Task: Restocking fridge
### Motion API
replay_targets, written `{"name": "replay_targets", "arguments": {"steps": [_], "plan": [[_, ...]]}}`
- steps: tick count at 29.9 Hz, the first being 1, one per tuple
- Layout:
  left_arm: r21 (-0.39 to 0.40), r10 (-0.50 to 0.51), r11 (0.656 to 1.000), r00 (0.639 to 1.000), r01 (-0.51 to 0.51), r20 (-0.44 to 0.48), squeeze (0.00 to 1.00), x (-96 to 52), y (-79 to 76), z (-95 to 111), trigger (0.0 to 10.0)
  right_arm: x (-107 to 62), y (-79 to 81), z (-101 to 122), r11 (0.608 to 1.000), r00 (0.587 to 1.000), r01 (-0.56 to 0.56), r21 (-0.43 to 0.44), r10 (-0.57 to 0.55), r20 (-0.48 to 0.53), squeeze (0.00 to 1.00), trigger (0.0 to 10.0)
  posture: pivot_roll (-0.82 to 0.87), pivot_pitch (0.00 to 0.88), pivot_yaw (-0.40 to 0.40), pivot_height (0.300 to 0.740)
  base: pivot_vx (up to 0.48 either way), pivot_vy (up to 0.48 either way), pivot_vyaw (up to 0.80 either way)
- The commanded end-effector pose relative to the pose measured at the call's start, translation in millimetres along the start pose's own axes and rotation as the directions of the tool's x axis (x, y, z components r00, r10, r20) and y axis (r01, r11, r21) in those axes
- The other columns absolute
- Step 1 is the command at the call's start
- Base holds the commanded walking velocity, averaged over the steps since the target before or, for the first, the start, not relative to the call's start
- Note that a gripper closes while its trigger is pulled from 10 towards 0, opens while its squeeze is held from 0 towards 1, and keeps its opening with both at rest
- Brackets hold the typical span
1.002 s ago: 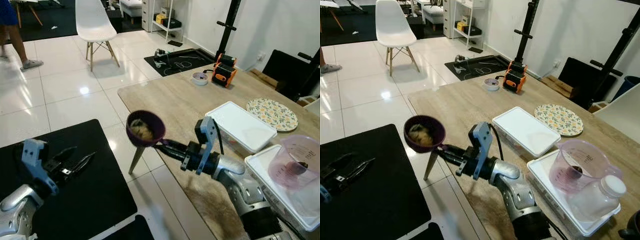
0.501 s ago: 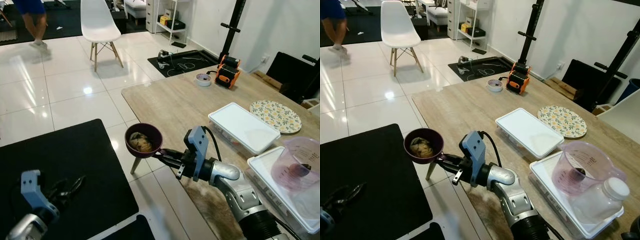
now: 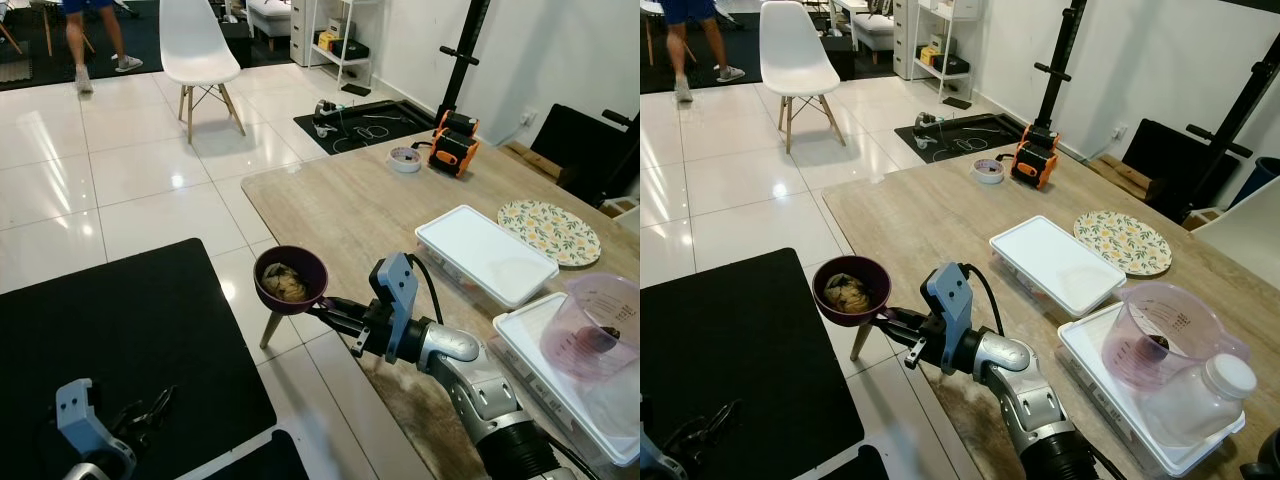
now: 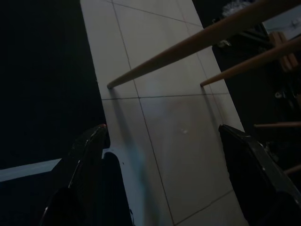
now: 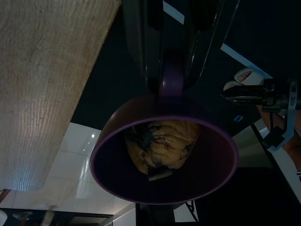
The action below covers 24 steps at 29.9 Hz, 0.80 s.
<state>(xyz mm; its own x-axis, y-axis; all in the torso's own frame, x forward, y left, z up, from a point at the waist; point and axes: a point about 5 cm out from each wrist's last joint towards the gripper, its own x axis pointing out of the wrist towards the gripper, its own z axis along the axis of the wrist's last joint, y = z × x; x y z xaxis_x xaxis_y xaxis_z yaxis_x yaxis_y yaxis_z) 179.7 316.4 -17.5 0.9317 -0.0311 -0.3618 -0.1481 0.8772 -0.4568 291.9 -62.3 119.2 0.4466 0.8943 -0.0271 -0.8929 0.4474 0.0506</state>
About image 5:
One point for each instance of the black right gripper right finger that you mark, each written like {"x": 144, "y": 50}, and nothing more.
{"x": 207, "y": 35}

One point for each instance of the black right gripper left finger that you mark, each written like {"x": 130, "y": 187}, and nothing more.
{"x": 150, "y": 42}

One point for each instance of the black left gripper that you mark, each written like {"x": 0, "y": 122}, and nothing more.
{"x": 271, "y": 99}

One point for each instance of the purple mug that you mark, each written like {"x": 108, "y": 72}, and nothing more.
{"x": 169, "y": 80}

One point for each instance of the white slipper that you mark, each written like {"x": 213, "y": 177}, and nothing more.
{"x": 250, "y": 75}
{"x": 231, "y": 85}

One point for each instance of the person's bare leg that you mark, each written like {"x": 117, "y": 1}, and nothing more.
{"x": 291, "y": 150}

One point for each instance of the brown bread piece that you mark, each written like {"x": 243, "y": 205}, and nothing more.
{"x": 164, "y": 146}

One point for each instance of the light wooden table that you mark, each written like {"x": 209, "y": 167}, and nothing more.
{"x": 35, "y": 70}

